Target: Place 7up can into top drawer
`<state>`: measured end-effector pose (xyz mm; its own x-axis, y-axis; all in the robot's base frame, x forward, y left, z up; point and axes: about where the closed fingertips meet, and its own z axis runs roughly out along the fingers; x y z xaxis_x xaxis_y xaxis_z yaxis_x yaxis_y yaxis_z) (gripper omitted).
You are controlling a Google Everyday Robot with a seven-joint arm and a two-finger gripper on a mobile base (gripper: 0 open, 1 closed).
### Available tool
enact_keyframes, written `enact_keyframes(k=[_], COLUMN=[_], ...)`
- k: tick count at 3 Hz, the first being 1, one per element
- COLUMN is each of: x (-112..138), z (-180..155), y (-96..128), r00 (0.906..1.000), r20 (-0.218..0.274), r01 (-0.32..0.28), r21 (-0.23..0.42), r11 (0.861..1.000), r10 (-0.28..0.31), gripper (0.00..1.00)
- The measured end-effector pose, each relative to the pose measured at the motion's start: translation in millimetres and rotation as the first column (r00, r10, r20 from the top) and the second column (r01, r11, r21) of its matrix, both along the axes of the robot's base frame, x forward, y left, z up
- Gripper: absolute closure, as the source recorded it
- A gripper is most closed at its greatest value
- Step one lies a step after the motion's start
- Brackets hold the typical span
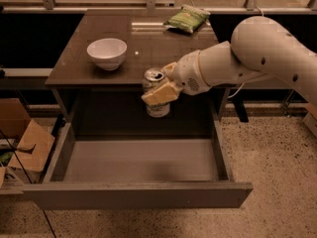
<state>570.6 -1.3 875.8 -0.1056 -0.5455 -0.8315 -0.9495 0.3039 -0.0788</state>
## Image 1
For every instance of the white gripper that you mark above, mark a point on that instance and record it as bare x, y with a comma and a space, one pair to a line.
187, 72

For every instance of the green 7up soda can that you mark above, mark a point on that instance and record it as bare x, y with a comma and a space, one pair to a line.
152, 78

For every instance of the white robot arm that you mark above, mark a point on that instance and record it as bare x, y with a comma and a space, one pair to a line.
259, 48

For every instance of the grey cabinet with top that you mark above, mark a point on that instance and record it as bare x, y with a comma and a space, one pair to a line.
101, 103

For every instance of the grey open top drawer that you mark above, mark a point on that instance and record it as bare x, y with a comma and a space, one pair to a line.
112, 155

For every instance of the white ceramic bowl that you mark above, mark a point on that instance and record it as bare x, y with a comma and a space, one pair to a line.
108, 53

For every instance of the green chip bag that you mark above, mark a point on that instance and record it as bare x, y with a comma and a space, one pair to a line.
188, 19

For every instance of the cardboard box at right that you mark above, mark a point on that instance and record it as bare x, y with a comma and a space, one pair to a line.
310, 120

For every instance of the brown cardboard box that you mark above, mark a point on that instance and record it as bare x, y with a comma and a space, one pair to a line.
26, 143

